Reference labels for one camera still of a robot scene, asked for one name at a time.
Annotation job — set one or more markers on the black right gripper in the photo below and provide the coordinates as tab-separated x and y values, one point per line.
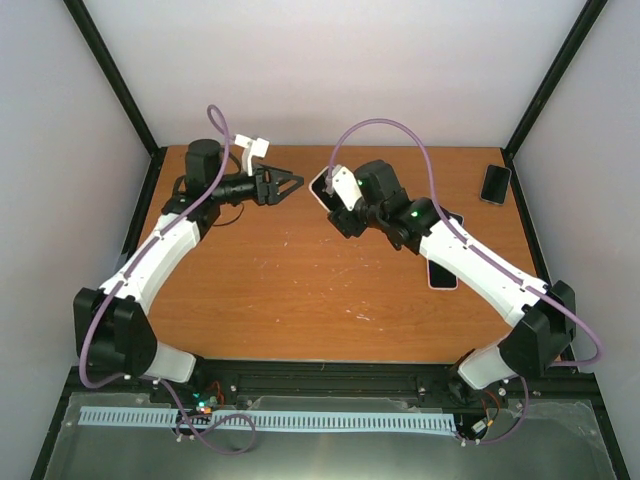
344	224

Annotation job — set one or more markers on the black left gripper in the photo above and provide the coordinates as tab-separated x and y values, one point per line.
267	192

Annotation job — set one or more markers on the cream white phone case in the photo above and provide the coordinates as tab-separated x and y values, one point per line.
315	192

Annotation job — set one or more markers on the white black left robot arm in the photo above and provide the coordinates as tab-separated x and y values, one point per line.
111	322

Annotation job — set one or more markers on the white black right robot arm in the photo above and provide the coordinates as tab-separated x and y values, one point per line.
541	316

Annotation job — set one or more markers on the phone in pink case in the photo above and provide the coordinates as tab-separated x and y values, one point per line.
439	278

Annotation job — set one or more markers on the phone in lilac case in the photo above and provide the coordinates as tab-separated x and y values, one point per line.
454	217

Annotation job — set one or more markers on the dark grey phone far corner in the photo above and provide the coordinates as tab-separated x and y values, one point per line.
495	184

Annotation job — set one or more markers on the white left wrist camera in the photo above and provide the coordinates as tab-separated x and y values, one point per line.
252	148

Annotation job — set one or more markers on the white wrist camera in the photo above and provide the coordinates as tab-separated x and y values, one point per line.
252	148
341	187

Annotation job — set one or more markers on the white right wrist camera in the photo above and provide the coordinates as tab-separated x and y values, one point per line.
341	187

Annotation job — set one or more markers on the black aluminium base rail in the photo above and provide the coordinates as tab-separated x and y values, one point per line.
421	385

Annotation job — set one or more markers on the black left frame post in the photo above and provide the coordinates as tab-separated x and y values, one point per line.
94	40

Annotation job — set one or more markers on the black frame post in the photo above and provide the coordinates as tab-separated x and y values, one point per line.
573	41
94	40

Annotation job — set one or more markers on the light blue slotted cable duct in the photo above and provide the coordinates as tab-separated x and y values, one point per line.
282	421

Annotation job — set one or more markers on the black right frame post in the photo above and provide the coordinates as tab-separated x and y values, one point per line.
573	41

